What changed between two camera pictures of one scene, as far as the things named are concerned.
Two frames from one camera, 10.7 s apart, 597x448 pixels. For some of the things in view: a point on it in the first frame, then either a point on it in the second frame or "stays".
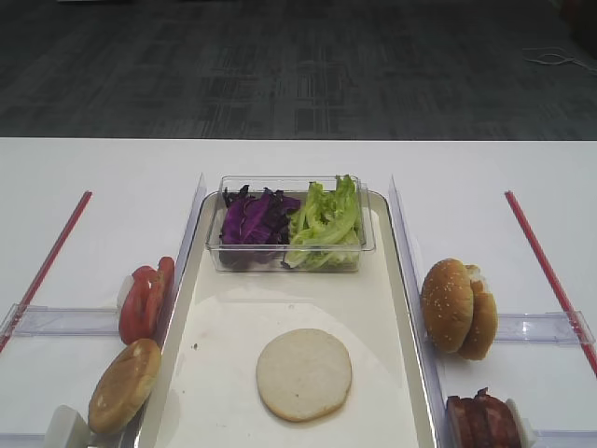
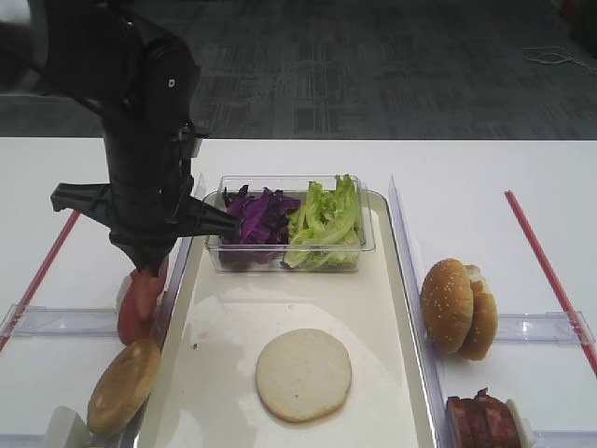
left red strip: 61,245 stays
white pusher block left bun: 67,428 stays
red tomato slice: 162,301 -> 147,289
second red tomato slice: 138,317 stays
